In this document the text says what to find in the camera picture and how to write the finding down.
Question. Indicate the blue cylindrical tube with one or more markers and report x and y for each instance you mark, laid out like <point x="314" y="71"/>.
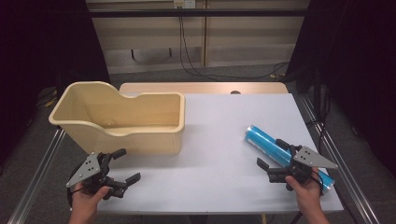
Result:
<point x="267" y="144"/>

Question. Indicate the white wall socket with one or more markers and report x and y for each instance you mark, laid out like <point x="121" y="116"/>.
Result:
<point x="184" y="3"/>

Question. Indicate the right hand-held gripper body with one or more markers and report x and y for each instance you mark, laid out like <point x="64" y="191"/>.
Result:
<point x="311" y="158"/>

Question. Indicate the black horizontal bar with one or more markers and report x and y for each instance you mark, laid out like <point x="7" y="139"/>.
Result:
<point x="193" y="12"/>

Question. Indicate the black curtain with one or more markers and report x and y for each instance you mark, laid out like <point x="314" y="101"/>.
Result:
<point x="46" y="49"/>
<point x="358" y="62"/>

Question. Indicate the person's right hand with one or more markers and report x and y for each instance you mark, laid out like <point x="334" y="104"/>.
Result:
<point x="306" y="193"/>

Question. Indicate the person's left hand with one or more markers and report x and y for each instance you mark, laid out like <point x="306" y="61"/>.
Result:
<point x="87" y="200"/>

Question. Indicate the aluminium frame rail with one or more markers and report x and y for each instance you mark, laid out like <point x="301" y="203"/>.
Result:
<point x="34" y="183"/>
<point x="339" y="161"/>

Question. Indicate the beige plastic basket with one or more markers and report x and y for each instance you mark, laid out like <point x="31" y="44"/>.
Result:
<point x="124" y="118"/>

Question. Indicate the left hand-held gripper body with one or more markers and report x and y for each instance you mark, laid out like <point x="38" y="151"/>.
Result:
<point x="86" y="169"/>

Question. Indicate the white table mat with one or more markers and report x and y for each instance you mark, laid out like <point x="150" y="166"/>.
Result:
<point x="218" y="149"/>

